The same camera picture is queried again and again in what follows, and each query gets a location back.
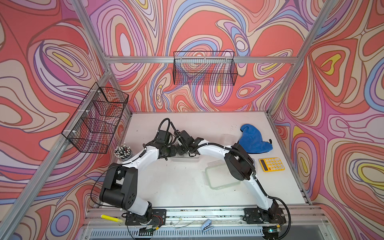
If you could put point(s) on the yellow perforated tray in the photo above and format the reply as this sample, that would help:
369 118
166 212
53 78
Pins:
272 164

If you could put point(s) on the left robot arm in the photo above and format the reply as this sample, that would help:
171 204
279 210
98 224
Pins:
120 186

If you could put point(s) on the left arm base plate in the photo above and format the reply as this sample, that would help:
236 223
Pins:
153 217

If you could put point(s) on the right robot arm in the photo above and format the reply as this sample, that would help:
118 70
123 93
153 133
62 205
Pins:
241 166

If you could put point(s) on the yellow highlighter marker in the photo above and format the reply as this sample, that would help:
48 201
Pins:
112 219

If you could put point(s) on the back wall wire basket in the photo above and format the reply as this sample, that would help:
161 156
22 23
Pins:
204 68

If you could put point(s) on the green-rimmed clear lid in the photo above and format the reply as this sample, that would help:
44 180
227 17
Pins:
218 177

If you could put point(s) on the left wall wire basket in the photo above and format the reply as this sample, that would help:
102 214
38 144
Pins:
92 128

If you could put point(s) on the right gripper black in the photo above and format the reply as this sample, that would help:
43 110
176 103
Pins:
179 148

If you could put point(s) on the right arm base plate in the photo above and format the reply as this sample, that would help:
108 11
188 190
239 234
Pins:
259 216

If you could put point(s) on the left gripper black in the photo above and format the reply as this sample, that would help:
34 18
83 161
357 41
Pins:
173 152

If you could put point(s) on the small clear box base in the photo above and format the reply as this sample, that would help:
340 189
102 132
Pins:
228 140

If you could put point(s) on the wall wire basket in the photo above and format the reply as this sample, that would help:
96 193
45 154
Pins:
92 128
204 68

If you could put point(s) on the cup of pens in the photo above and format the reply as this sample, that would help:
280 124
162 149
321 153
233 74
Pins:
123 152

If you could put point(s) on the large clear lunch box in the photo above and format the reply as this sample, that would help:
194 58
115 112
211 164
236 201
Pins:
185 158

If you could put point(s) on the blue microfiber cloth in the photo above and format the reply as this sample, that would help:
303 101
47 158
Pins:
252 141

